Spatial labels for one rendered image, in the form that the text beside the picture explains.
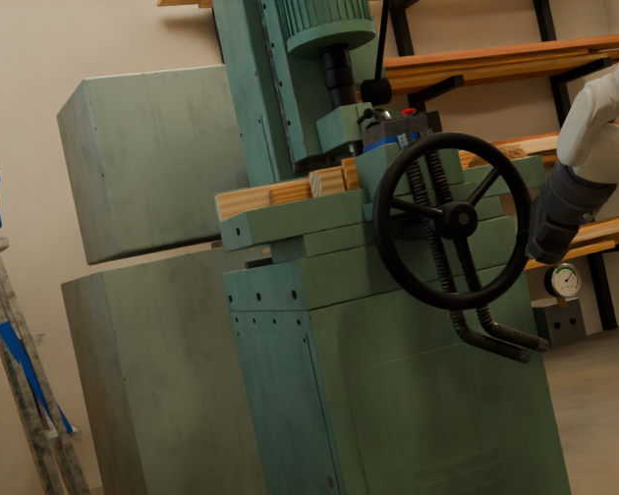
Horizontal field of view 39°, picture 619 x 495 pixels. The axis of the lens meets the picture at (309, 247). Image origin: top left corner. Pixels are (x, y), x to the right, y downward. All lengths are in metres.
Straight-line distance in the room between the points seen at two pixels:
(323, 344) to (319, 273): 0.12
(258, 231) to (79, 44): 2.72
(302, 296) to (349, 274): 0.09
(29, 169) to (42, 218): 0.22
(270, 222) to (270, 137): 0.42
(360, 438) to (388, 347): 0.17
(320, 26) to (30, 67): 2.49
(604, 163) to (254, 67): 0.92
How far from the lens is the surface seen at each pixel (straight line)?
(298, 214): 1.49
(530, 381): 1.68
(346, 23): 1.69
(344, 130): 1.67
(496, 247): 1.65
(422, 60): 4.13
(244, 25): 1.92
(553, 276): 1.64
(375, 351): 1.54
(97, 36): 4.13
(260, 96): 1.88
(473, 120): 4.90
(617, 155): 1.21
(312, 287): 1.49
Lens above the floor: 0.81
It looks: level
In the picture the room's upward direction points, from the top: 12 degrees counter-clockwise
